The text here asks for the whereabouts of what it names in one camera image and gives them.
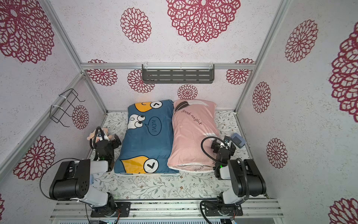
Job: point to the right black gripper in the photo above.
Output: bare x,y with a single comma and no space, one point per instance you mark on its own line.
223,151

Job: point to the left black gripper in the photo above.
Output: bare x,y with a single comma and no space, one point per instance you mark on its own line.
104,144

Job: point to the pink good night pillow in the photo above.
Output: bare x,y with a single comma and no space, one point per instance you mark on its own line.
193,120

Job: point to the blue cartoon pillow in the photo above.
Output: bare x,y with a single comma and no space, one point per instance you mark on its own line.
148,140

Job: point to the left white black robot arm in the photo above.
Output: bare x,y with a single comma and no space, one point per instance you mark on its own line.
74,178

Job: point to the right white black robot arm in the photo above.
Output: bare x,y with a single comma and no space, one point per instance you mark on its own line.
246,180

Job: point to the pink plush bear toy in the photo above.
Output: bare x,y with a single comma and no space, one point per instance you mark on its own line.
104,134

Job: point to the blue grey small box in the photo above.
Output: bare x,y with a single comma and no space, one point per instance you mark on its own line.
238,140

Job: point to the black wire wall rack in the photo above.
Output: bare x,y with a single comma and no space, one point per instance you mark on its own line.
59,110

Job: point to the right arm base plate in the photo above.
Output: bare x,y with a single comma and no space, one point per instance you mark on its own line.
214,209

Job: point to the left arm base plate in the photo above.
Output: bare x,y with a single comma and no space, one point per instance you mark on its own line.
121,209

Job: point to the grey slotted wall shelf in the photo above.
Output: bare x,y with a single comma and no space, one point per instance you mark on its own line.
178,74

